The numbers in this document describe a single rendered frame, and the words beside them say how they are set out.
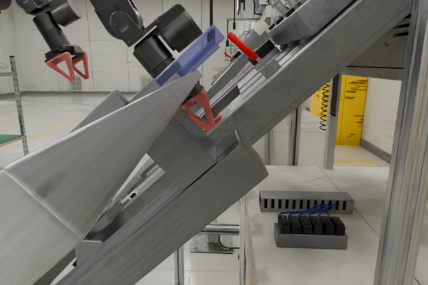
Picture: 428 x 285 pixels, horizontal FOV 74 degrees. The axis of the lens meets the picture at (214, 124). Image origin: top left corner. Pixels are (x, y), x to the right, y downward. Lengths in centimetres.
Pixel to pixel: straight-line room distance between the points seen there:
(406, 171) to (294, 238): 33
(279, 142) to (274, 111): 155
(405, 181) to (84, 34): 1015
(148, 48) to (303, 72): 27
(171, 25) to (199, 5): 892
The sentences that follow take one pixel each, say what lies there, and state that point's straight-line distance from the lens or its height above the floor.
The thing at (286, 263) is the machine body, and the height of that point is 62.
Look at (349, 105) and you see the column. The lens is 393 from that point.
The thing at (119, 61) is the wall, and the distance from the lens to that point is 990.
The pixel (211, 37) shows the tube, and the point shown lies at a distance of 19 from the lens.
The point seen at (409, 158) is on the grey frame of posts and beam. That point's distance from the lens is 50.
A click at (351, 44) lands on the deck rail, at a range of 48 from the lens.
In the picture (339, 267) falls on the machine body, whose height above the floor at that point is 62.
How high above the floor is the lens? 104
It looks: 12 degrees down
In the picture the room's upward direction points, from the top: straight up
